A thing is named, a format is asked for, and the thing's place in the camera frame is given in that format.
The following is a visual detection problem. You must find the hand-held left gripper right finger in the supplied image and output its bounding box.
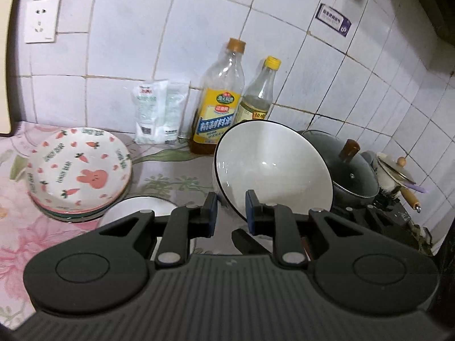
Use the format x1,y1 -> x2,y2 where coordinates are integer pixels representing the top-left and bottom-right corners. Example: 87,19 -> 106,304
245,189 -> 351,271

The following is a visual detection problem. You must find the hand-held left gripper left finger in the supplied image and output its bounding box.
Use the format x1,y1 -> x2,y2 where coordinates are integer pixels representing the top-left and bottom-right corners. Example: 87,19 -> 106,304
99,192 -> 218,269

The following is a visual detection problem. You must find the white bowl with dark rim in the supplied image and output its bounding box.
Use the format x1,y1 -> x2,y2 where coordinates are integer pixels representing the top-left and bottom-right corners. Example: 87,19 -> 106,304
212,120 -> 334,223

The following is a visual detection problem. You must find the white plate with black rim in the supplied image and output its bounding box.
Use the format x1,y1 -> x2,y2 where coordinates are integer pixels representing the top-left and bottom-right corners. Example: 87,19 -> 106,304
97,196 -> 195,260

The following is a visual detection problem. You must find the floral plastic tablecloth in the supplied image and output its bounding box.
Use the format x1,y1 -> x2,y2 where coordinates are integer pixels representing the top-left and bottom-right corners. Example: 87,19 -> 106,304
0,121 -> 230,331

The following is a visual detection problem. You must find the pink rimmed plate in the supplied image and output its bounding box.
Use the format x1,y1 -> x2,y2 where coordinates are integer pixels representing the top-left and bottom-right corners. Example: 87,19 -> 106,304
30,181 -> 133,218

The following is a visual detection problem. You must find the yellow label oil bottle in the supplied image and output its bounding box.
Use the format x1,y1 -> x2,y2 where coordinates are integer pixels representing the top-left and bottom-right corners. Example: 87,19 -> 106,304
190,38 -> 246,155

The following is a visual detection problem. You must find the dark cooking pot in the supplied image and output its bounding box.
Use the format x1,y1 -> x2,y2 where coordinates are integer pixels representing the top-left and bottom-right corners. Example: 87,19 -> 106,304
330,181 -> 380,209

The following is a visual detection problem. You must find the glass pot lid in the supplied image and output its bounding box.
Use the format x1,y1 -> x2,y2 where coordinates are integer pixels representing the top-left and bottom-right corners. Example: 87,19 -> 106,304
301,130 -> 379,199

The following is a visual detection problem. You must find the white seasoning packet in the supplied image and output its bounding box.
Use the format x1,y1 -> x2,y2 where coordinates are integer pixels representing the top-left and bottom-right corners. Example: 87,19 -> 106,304
165,81 -> 191,143
133,80 -> 170,145

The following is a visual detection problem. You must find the black gas stove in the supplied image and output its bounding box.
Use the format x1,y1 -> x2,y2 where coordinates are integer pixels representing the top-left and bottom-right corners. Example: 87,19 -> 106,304
231,199 -> 438,256

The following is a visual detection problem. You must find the yellow cap vinegar bottle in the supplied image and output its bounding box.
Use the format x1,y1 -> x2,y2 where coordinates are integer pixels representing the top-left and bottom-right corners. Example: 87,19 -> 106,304
233,56 -> 282,129

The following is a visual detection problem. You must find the small white saucepan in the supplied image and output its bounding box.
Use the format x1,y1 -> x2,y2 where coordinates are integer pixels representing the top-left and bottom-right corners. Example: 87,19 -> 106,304
371,151 -> 423,214

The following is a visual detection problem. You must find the carrot bunny print plate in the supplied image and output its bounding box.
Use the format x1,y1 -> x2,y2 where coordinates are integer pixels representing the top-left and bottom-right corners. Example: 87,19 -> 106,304
26,127 -> 133,209

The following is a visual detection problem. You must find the small metal lid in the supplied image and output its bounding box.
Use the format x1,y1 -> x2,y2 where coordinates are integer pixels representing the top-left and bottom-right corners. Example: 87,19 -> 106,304
377,152 -> 415,185

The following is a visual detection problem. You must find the beige cutting board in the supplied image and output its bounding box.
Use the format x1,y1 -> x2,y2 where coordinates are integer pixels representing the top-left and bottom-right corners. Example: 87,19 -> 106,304
0,0 -> 22,136

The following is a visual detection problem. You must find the dark range hood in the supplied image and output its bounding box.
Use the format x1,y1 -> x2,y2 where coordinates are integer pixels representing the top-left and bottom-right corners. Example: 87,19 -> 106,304
380,0 -> 455,89

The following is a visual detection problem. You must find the purple utensil handle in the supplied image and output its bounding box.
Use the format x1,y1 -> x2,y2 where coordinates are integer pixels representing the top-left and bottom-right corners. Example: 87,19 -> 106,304
405,181 -> 429,194

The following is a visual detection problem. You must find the purple wall sticker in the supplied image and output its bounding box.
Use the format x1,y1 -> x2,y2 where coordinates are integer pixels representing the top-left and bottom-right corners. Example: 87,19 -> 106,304
315,3 -> 352,38

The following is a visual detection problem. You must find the white wall socket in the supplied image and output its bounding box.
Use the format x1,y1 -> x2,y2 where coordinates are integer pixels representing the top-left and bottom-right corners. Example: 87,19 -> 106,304
25,0 -> 62,44

